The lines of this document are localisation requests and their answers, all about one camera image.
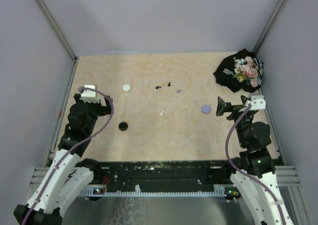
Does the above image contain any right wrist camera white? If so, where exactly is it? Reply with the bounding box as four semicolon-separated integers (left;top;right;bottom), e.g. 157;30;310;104
244;94;266;111

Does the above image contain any black earbud case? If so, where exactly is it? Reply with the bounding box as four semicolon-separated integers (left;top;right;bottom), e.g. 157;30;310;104
118;122;128;131

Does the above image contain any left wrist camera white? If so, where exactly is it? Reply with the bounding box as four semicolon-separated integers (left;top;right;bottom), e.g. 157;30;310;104
79;84;99;103

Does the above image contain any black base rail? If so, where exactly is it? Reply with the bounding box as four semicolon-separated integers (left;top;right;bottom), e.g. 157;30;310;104
90;160;234;193

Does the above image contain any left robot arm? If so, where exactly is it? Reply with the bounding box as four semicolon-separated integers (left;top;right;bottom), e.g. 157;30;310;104
13;93;114;225

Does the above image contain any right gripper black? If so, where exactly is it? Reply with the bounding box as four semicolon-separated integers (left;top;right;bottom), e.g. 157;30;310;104
216;94;254;147

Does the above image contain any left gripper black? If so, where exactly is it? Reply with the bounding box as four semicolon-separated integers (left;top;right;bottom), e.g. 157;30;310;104
74;93;113;135

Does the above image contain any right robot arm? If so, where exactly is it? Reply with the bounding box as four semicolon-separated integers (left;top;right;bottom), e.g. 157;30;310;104
216;94;293;225

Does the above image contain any purple cable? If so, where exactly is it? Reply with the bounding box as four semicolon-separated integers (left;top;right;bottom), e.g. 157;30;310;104
21;86;115;225
225;103;286;225

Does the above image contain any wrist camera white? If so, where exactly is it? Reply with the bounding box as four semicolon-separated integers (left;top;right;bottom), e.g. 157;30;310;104
79;84;99;103
244;94;266;111

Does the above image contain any purple earbud case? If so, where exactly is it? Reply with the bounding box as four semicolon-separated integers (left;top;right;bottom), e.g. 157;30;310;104
201;105;211;114

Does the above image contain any aluminium frame post right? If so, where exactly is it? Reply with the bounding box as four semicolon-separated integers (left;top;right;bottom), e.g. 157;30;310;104
252;0;288;54

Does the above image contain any black floral cloth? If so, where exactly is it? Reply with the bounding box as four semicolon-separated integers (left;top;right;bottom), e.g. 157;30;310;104
213;49;264;93

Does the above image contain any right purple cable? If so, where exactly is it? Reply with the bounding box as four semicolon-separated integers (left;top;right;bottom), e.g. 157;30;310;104
225;103;286;225

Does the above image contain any aluminium frame post left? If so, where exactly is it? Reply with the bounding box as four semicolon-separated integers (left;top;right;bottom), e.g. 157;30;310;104
26;0;80;62

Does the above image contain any white earbud case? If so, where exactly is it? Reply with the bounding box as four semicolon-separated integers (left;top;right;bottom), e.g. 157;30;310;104
122;84;132;92

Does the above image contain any aluminium frame post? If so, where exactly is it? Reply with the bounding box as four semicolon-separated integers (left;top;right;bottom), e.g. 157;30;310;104
26;0;80;62
252;0;288;54

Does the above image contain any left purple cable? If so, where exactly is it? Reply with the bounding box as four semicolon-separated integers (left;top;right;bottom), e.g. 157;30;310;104
21;86;115;225

